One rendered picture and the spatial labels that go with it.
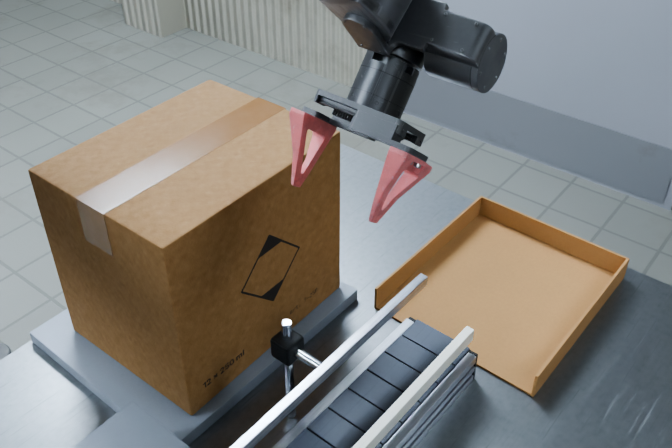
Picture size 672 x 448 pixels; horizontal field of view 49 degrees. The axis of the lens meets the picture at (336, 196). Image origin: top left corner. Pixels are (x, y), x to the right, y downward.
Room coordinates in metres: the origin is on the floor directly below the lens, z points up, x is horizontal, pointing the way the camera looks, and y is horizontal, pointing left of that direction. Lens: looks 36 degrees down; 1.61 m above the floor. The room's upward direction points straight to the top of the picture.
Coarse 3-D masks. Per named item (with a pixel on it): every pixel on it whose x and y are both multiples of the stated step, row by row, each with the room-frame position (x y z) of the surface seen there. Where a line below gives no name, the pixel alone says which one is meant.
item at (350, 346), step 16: (416, 288) 0.70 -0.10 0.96; (400, 304) 0.68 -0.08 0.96; (384, 320) 0.65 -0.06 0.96; (352, 336) 0.62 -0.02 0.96; (368, 336) 0.63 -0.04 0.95; (336, 352) 0.59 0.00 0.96; (352, 352) 0.60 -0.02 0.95; (320, 368) 0.57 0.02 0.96; (336, 368) 0.58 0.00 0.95; (304, 384) 0.55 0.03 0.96; (288, 400) 0.52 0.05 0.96; (272, 416) 0.50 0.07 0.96; (256, 432) 0.48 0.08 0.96
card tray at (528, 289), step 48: (432, 240) 0.91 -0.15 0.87; (480, 240) 0.95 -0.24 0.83; (528, 240) 0.95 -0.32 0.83; (576, 240) 0.92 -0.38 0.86; (384, 288) 0.81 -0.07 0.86; (432, 288) 0.84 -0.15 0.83; (480, 288) 0.84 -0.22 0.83; (528, 288) 0.84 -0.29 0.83; (576, 288) 0.84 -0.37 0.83; (480, 336) 0.74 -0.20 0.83; (528, 336) 0.74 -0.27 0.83; (576, 336) 0.73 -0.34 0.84; (528, 384) 0.65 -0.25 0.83
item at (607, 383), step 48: (432, 192) 1.10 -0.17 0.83; (384, 240) 0.96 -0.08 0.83; (624, 288) 0.84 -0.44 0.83; (336, 336) 0.74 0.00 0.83; (384, 336) 0.74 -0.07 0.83; (624, 336) 0.74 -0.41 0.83; (0, 384) 0.66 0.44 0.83; (48, 384) 0.66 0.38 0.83; (336, 384) 0.66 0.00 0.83; (480, 384) 0.66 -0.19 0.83; (576, 384) 0.66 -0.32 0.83; (624, 384) 0.66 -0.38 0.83; (0, 432) 0.58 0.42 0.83; (48, 432) 0.58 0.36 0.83; (240, 432) 0.58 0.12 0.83; (432, 432) 0.58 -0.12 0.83; (480, 432) 0.58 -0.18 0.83; (528, 432) 0.58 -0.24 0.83; (576, 432) 0.58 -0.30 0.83; (624, 432) 0.58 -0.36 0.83
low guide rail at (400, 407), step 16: (464, 336) 0.66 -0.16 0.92; (448, 352) 0.64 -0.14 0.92; (432, 368) 0.61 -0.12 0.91; (416, 384) 0.59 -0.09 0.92; (400, 400) 0.56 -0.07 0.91; (416, 400) 0.58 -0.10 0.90; (384, 416) 0.54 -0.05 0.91; (400, 416) 0.55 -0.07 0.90; (368, 432) 0.52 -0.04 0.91; (384, 432) 0.53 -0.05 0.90
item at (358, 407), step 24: (408, 336) 0.70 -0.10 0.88; (432, 336) 0.70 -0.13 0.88; (384, 360) 0.65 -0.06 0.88; (408, 360) 0.65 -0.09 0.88; (432, 360) 0.65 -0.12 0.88; (456, 360) 0.65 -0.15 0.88; (360, 384) 0.62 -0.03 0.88; (384, 384) 0.62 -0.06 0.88; (408, 384) 0.62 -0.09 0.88; (432, 384) 0.62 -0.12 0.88; (336, 408) 0.58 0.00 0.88; (360, 408) 0.58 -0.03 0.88; (384, 408) 0.58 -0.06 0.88; (312, 432) 0.55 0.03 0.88; (336, 432) 0.54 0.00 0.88; (360, 432) 0.54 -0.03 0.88
